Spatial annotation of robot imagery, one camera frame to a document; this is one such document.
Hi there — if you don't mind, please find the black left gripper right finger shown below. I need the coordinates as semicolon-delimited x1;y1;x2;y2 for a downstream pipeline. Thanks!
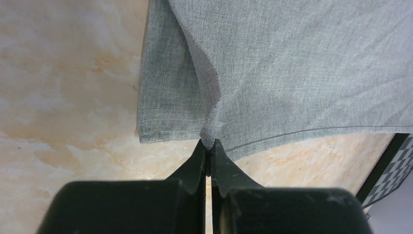
210;139;372;234

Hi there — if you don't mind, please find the grey-green cloth napkin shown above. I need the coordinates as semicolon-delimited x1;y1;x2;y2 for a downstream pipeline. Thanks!
137;0;413;160

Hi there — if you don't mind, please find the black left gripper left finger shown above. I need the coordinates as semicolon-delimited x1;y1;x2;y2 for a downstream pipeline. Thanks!
38;141;206;234

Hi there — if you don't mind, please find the black white checkerboard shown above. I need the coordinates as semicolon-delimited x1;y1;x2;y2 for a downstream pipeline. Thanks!
356;133;413;208

